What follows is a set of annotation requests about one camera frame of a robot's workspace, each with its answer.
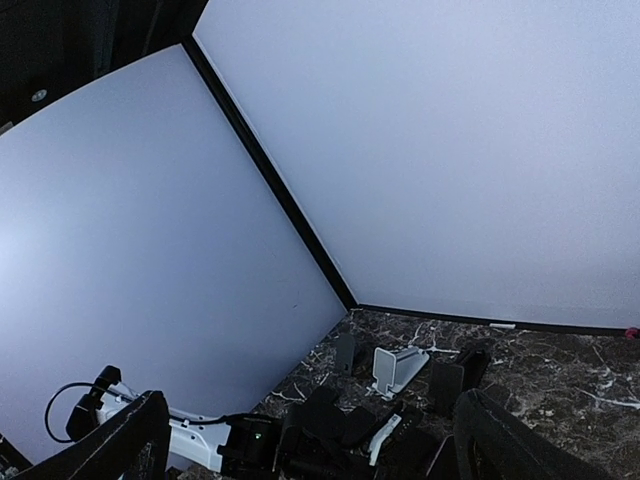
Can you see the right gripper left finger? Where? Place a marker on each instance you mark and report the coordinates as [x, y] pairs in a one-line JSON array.
[[133, 444]]

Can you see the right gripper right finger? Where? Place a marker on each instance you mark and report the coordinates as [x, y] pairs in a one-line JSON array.
[[491, 443]]

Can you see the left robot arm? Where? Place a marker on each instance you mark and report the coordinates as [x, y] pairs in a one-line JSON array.
[[315, 440]]

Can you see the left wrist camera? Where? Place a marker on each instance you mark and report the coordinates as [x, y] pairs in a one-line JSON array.
[[402, 419]]

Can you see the left black corner post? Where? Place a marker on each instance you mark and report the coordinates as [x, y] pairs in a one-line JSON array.
[[267, 170]]

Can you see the white folding phone stand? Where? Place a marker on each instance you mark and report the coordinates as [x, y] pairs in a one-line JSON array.
[[393, 371]]

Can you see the grey small phone stand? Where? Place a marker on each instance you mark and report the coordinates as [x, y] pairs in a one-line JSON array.
[[345, 353]]

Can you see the black folding phone stand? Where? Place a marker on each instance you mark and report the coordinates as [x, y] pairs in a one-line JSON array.
[[449, 380]]

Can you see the pink phone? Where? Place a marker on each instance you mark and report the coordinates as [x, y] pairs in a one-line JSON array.
[[444, 465]]

